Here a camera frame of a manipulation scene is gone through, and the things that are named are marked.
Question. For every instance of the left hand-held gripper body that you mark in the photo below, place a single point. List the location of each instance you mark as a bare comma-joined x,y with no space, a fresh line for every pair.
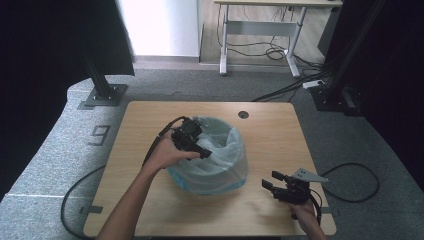
186,135

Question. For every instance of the white desk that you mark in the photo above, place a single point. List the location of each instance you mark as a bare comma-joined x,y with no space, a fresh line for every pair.
260,28

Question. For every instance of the person's right hand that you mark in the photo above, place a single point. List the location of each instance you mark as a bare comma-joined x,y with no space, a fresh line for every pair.
308,218

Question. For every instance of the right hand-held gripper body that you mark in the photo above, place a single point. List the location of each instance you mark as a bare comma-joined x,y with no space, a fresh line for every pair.
298,191

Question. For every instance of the white door panel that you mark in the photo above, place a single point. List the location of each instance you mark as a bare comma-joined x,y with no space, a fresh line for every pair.
160,26

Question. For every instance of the white power strip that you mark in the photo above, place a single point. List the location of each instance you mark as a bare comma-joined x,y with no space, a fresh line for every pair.
313,84

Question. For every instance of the white bag with blue band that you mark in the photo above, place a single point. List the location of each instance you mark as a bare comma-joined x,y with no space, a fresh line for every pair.
216,173

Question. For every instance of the metal stand with grey base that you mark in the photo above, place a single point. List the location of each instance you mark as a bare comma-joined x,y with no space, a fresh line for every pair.
100,83

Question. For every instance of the metal stand with black base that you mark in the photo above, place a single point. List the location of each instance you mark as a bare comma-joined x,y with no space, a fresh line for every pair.
346,60

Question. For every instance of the person's left hand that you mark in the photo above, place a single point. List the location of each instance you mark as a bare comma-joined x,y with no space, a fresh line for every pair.
163,155

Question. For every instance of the dark curtain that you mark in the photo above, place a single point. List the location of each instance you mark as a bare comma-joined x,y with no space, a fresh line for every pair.
393,83
40,66

